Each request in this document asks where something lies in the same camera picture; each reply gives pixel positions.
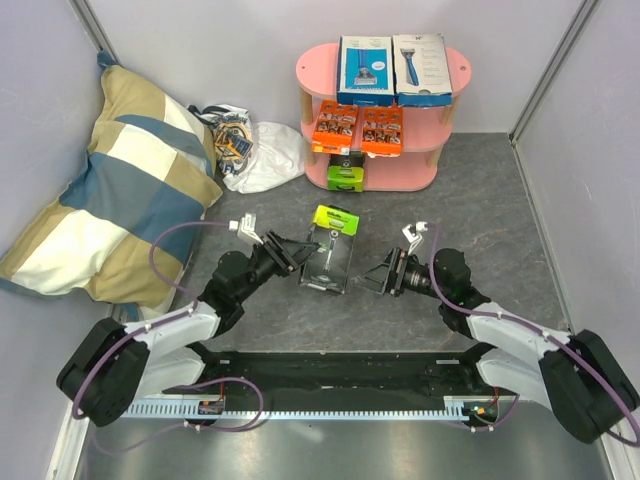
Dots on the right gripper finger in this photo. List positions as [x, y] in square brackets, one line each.
[383, 270]
[376, 286]

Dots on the blue razor box clear front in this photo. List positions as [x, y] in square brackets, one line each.
[365, 72]

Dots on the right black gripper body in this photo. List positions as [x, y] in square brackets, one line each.
[417, 279]

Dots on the grey cable duct rail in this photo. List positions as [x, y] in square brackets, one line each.
[191, 409]

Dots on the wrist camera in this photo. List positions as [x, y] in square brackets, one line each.
[245, 229]
[414, 234]

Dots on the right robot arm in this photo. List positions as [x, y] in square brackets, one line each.
[575, 376]

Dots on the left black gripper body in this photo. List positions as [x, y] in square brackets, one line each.
[269, 259]

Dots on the white blue razor box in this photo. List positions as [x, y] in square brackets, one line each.
[422, 78]

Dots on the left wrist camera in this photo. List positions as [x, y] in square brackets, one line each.
[245, 229]

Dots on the orange razor box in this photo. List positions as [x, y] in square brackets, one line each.
[382, 131]
[334, 128]

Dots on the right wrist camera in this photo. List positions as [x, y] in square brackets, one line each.
[414, 234]

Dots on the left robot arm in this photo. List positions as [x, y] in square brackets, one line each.
[117, 364]

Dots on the green black razor pack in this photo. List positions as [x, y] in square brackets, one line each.
[346, 172]

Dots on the striped blue beige pillow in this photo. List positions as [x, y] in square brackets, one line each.
[123, 229]

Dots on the black green razor box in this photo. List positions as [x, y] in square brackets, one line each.
[327, 269]

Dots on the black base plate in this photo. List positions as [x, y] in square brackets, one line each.
[350, 381]

